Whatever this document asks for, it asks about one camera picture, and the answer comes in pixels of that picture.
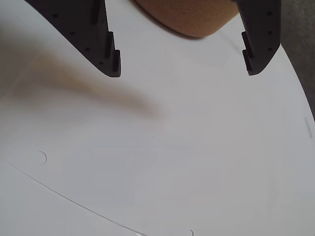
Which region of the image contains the brown cylindrical pen holder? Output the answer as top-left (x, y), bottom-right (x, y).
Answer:
top-left (132, 0), bottom-right (241, 38)

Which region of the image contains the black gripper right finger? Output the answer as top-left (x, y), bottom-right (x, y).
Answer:
top-left (232, 0), bottom-right (282, 76)

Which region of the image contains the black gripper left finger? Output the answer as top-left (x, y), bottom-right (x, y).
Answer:
top-left (24, 0), bottom-right (122, 78)

